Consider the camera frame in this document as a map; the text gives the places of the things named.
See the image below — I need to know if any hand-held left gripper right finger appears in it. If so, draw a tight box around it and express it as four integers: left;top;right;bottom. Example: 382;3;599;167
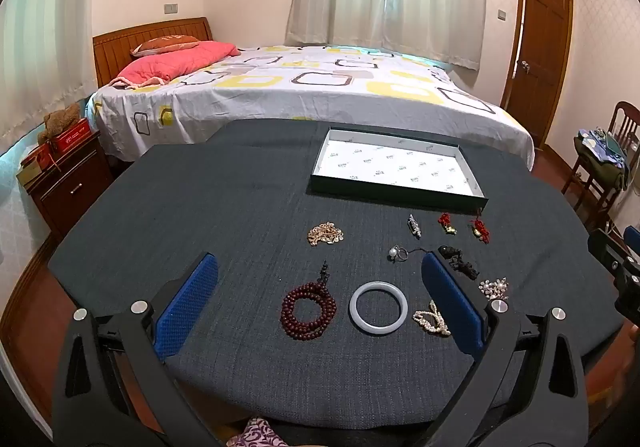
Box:
421;251;591;447

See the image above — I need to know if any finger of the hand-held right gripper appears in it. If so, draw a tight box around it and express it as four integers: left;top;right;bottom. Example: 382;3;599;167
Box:
587;226;640;273
612;269;640;326

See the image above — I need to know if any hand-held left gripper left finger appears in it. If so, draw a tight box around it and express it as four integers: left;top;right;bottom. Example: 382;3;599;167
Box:
50;251;221;447

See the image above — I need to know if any pearl bracelet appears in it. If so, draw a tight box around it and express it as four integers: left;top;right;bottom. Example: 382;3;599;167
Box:
412;299;451;337

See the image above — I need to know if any black hair accessory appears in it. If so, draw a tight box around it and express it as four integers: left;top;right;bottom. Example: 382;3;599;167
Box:
437;245;481;280

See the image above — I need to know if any pearl cluster brooch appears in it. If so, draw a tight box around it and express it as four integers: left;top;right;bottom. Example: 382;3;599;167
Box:
478;277;511;303

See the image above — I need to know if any pearl ring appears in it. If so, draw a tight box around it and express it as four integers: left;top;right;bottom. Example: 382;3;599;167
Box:
388;245;426;264

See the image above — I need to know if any large red tassel gold charm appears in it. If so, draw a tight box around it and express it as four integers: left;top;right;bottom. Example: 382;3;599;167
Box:
467;209;493;244

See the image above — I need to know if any white jade bangle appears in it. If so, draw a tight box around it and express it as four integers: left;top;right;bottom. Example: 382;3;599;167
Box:
348;280;407;334

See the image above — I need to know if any dark red bead bracelet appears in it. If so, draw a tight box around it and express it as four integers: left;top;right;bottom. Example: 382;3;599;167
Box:
280;261;338;340

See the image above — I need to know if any gold chain bracelet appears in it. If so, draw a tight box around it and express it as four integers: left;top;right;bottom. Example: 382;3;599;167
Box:
306;222;346;245

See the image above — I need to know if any dark green jewelry tray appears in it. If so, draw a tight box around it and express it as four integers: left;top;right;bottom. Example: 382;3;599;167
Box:
307;128;488;214

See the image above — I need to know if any wooden chair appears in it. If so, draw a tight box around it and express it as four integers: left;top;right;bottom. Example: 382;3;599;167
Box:
560;102;640;228

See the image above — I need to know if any pile of clothes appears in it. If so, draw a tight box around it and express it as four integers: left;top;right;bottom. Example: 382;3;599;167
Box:
572;127;632;190

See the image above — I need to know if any dark grey tablecloth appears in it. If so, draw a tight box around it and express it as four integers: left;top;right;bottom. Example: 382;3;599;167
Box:
47;118;626;433

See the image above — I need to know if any purple floral clothing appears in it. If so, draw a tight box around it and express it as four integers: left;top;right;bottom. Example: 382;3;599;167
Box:
225;416;298;447

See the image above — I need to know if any wooden nightstand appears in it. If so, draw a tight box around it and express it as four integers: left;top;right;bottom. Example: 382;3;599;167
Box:
17;132;116;238

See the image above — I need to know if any wooden door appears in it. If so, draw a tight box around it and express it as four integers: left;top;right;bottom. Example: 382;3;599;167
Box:
500;0;575;148

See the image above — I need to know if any large red gift box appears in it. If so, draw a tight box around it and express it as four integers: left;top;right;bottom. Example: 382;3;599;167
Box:
50;119;93;154

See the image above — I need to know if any small red gift box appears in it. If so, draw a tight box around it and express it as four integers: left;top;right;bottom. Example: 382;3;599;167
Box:
20;144;57;174

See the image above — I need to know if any brown teddy bear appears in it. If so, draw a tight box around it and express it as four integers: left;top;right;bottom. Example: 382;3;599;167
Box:
39;103;83;145

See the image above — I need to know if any bed with patterned sheet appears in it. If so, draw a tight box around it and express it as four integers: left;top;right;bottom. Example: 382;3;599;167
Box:
85;44;536;172

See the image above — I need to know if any pink pillow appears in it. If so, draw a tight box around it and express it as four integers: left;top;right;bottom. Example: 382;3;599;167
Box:
109;41;241;88

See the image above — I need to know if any brown pillow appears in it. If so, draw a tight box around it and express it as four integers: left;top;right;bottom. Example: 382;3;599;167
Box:
131;34;201;56

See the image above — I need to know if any wooden headboard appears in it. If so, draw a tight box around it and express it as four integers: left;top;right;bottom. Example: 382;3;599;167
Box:
92;17;213;88

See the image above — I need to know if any pale side curtain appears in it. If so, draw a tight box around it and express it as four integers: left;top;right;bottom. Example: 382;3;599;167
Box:
0;0;101;142

